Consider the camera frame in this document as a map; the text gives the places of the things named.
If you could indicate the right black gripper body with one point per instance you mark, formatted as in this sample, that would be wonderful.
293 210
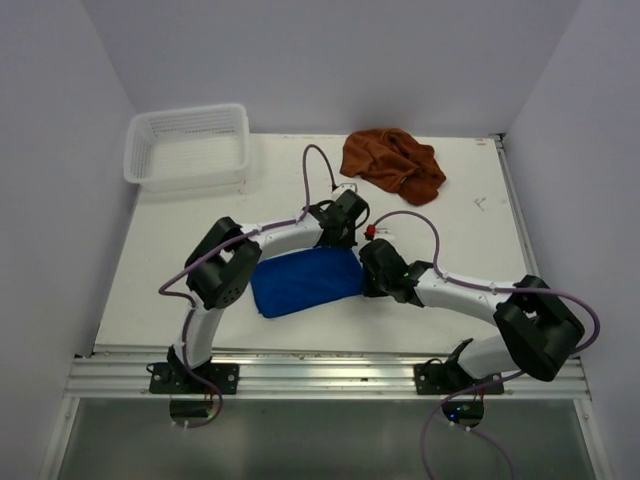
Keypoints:
374 285

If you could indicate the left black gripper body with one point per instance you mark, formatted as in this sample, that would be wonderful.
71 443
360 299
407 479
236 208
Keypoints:
347 238

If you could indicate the blue towel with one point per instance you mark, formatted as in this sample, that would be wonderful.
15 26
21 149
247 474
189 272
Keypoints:
305 279

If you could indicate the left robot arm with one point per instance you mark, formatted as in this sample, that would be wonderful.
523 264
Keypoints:
220 268

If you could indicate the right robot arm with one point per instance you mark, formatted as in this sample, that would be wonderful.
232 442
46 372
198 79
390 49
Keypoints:
536 332

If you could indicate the brown towel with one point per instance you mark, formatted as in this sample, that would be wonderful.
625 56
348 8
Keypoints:
394 161

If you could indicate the white plastic basket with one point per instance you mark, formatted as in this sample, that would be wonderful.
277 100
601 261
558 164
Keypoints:
188 148

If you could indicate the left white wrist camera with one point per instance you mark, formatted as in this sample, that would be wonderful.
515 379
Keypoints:
346 186

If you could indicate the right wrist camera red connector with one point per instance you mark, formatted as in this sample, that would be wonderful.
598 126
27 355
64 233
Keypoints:
372 232

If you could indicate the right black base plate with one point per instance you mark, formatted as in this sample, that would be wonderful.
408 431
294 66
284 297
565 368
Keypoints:
435 377

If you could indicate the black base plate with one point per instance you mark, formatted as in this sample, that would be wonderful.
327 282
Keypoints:
435 377
224 376

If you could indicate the aluminium mounting rail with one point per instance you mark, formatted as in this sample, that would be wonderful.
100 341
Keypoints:
301 376

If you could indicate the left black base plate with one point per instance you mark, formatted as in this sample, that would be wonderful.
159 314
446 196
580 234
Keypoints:
224 376

